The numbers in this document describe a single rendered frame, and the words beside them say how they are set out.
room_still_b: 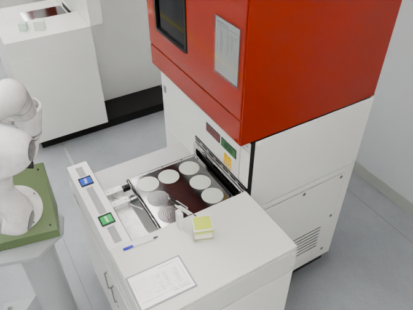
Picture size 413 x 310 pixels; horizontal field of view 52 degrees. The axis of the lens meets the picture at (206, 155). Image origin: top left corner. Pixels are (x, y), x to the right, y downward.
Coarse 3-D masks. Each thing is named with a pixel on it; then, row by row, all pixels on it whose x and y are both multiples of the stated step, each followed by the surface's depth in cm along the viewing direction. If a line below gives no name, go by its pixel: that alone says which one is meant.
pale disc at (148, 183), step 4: (140, 180) 196; (144, 180) 196; (148, 180) 196; (152, 180) 196; (156, 180) 196; (140, 184) 194; (144, 184) 194; (148, 184) 194; (152, 184) 194; (156, 184) 194; (140, 188) 192; (144, 188) 192; (148, 188) 192; (152, 188) 192
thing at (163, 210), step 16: (192, 160) 207; (144, 176) 198; (192, 176) 198; (208, 176) 198; (144, 192) 190; (160, 192) 190; (176, 192) 190; (192, 192) 190; (224, 192) 190; (160, 208) 182; (176, 208) 182; (192, 208) 182; (160, 224) 175
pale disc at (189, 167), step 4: (184, 164) 204; (188, 164) 204; (192, 164) 204; (196, 164) 204; (180, 168) 202; (184, 168) 202; (188, 168) 202; (192, 168) 202; (196, 168) 202; (184, 172) 200; (188, 172) 200; (192, 172) 200; (196, 172) 200
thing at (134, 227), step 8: (112, 200) 189; (128, 208) 185; (120, 216) 181; (128, 216) 181; (136, 216) 181; (128, 224) 178; (136, 224) 178; (128, 232) 174; (136, 232) 174; (144, 232) 174
